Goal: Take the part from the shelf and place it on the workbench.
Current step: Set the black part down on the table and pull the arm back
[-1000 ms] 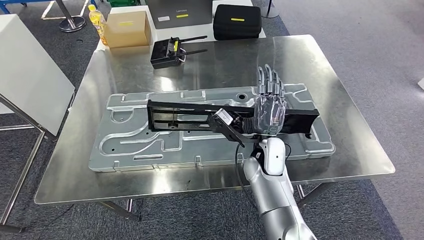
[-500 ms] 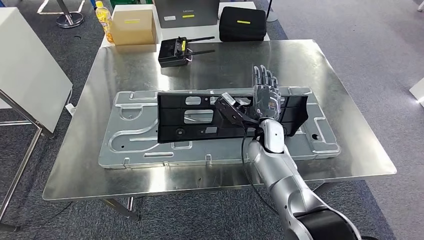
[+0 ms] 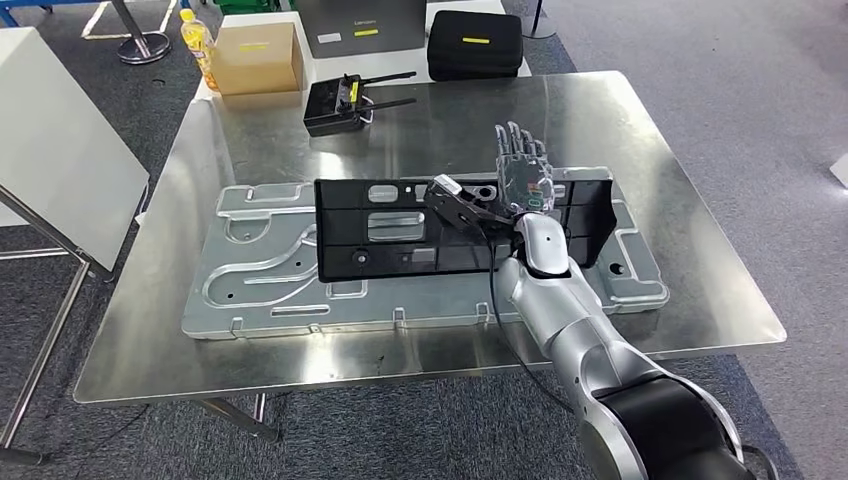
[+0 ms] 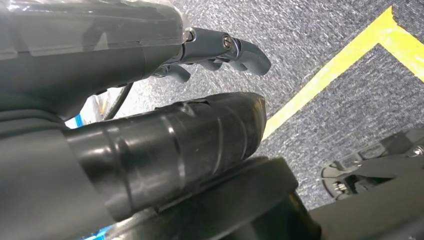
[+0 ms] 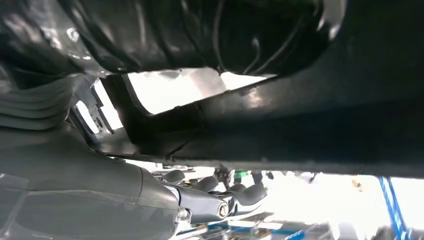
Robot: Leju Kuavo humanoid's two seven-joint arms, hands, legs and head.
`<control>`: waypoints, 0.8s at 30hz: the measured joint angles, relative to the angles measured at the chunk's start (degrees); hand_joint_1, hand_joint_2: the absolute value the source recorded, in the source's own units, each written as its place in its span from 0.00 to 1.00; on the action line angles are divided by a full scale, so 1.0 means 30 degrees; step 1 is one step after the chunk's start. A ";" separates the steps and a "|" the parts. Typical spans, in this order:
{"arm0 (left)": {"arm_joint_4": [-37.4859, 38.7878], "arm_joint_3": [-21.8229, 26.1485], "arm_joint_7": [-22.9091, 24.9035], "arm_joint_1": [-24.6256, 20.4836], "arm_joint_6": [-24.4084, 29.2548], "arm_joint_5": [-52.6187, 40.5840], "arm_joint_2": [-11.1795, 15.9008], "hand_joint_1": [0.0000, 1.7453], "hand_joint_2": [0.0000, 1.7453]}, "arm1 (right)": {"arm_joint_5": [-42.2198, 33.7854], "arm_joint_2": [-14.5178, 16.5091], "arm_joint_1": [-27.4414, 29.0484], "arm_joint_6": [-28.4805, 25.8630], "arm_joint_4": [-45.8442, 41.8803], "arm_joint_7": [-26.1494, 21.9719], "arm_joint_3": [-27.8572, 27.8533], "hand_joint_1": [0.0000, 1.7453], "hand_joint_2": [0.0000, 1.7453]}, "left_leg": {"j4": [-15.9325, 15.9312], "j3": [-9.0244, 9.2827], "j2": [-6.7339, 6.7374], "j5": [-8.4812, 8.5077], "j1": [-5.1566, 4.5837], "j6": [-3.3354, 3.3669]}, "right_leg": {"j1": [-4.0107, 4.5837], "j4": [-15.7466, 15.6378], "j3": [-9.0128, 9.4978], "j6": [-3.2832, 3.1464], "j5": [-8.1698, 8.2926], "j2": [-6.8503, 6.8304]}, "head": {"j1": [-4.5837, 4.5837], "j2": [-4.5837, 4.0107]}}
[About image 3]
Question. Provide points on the black plastic plate part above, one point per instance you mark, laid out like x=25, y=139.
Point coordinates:
x=397, y=252

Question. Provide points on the white floor tape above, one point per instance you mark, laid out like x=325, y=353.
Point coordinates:
x=93, y=20

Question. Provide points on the silver metal bar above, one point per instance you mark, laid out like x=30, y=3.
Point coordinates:
x=46, y=344

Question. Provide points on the grey stamped metal panel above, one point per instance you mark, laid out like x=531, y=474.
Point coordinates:
x=265, y=265

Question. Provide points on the yellow oil bottle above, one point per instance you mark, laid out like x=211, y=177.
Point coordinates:
x=197, y=46

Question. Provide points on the black zip case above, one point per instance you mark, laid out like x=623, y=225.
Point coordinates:
x=474, y=46

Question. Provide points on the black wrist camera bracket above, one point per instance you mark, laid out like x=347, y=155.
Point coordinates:
x=464, y=212

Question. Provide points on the stainless steel workbench table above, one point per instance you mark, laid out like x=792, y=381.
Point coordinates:
x=199, y=364

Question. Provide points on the white block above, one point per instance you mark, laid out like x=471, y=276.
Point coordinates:
x=840, y=171

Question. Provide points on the green crate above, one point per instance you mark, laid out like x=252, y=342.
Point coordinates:
x=242, y=5

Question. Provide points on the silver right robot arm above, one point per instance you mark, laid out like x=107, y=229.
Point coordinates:
x=570, y=318

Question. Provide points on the chrome stanchion base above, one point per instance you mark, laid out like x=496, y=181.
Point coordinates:
x=142, y=48

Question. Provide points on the black remote with antennas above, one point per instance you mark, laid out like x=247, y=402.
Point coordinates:
x=331, y=106

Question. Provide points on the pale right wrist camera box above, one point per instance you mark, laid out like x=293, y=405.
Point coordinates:
x=447, y=184

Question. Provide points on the white low table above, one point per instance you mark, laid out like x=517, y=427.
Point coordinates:
x=391, y=66

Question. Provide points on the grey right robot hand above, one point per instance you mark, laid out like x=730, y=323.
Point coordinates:
x=526, y=175

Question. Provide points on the grey flat carton box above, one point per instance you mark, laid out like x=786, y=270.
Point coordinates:
x=361, y=26

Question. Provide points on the white board panel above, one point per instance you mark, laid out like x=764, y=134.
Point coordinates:
x=60, y=146

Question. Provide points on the brown cardboard box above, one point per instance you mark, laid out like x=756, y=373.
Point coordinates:
x=255, y=60

